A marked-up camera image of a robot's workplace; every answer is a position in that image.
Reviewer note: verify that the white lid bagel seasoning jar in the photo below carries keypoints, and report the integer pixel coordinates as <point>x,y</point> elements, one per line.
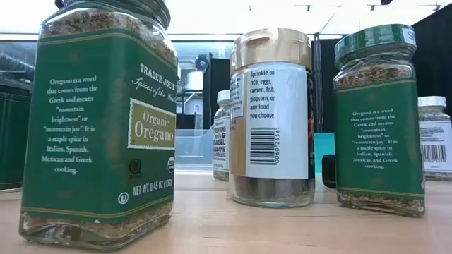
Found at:
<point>436,141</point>
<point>221,141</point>

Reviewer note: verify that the gold lid spice jar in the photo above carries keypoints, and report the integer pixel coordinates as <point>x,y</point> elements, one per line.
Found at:
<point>275,123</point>

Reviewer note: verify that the green label oregano jar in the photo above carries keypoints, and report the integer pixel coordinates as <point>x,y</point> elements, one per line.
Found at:
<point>378,141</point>
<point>99,123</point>

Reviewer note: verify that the clear plastic bin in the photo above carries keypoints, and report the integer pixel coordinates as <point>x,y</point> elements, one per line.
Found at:
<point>192,148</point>

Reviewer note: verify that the white cylinder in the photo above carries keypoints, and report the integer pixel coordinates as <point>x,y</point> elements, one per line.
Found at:
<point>194,80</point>

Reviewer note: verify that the teal plastic bin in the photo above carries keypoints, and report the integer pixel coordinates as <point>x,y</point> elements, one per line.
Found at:
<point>324,143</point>

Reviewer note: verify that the black partition screen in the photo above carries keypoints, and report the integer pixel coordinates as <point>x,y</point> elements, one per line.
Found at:
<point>434,70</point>

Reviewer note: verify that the round black camera device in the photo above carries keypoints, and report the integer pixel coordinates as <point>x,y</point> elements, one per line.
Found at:
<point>202,63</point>

